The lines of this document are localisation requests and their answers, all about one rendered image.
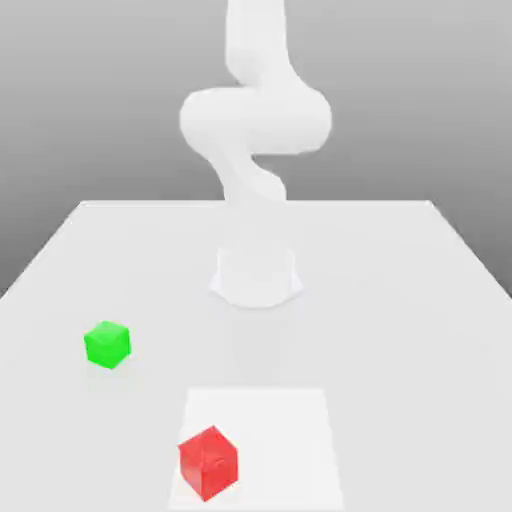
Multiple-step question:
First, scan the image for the small green cube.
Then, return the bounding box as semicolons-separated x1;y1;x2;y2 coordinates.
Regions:
83;320;132;370

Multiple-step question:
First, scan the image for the small red cube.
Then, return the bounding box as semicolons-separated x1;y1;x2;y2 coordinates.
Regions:
177;424;240;503

